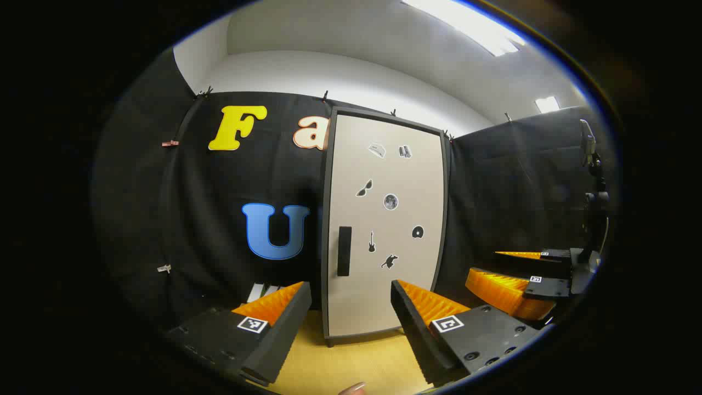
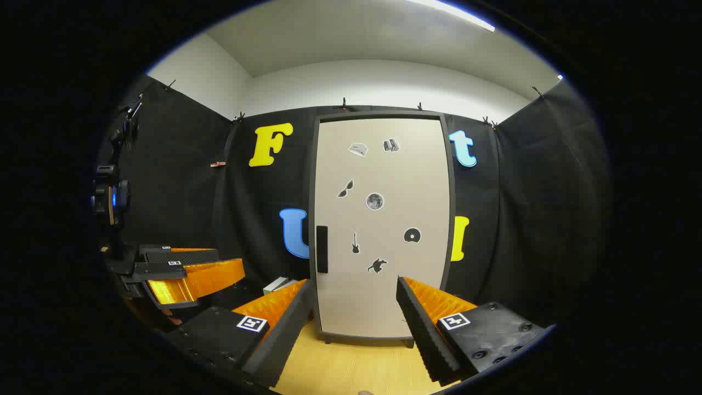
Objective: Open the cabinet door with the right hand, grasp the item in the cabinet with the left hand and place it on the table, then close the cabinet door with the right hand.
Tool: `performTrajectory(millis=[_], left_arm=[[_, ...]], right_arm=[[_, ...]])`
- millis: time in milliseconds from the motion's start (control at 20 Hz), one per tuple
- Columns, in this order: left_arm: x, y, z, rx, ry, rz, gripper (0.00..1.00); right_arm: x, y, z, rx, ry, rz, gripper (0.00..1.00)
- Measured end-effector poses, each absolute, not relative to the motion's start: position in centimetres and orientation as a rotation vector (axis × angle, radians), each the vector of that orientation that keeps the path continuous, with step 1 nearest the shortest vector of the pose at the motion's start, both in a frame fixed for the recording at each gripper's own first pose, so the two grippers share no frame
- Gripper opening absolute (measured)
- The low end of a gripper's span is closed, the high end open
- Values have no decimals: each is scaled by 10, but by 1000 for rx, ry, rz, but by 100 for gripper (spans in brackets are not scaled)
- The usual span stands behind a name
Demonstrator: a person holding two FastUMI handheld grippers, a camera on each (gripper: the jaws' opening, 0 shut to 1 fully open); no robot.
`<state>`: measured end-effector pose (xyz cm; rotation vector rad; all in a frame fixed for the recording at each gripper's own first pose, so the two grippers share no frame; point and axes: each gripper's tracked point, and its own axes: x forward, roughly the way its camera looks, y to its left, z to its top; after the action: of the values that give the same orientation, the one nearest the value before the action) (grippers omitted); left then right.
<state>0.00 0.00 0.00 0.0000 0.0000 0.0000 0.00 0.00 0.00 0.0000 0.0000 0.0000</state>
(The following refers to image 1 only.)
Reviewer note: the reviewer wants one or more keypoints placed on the black backdrop cloth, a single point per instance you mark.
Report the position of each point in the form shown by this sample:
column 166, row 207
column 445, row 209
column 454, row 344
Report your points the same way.
column 219, row 181

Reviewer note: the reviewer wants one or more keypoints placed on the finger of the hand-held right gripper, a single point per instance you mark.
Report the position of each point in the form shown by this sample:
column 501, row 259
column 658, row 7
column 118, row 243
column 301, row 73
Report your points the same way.
column 548, row 288
column 554, row 254

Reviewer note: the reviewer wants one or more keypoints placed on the small ceiling light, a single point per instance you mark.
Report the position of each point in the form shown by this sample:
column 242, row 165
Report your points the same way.
column 547, row 104

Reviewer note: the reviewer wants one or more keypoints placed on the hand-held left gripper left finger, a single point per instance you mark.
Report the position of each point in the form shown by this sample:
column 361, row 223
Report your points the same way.
column 282, row 340

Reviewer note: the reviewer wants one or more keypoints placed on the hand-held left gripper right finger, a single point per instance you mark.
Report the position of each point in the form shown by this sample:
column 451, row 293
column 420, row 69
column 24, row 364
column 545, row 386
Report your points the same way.
column 417, row 334

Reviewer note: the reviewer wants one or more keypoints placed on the long ceiling light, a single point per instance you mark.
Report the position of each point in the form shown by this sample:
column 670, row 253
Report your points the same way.
column 466, row 24

